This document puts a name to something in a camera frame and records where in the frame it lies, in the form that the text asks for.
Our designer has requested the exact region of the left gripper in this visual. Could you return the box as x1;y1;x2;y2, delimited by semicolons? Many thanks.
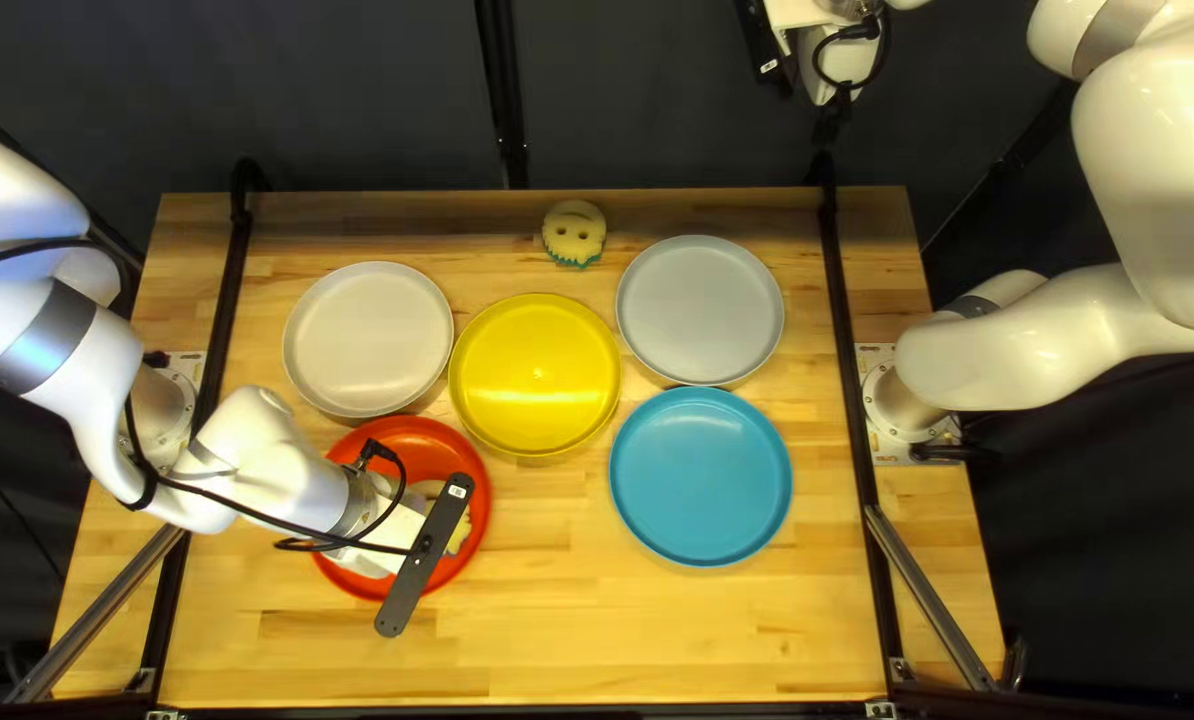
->
341;488;436;579

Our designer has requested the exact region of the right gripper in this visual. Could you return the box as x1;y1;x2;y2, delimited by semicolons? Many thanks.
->
765;0;886;106

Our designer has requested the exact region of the yellow sponge blue backing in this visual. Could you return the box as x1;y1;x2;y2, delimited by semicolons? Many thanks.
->
405;478;478;557

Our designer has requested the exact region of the yellow sponge green backing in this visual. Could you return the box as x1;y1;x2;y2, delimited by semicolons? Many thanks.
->
541;199;609;269

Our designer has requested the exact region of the orange round plate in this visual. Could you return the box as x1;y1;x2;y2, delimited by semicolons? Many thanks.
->
311;415;493;602

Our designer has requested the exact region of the grey round plate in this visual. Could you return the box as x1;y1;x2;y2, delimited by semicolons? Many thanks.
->
615;235;786;388
281;260;455;420

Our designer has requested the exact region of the yellow round plate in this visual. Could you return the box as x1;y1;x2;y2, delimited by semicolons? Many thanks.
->
447;292;624;459

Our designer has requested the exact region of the teal round plate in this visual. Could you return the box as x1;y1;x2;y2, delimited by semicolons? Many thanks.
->
607;387;794;569

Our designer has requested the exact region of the black cable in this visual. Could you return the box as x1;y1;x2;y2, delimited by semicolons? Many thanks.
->
0;238;433;557
811;18;890;106

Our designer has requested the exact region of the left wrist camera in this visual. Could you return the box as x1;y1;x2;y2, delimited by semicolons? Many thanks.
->
375;475;476;639

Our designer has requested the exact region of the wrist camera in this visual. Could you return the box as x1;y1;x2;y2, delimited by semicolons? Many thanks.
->
737;0;794;96
375;475;476;639

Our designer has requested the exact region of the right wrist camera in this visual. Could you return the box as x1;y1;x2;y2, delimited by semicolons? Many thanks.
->
737;0;794;96

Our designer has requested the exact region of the black frame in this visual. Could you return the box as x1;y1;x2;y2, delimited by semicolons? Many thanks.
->
0;0;1194;720

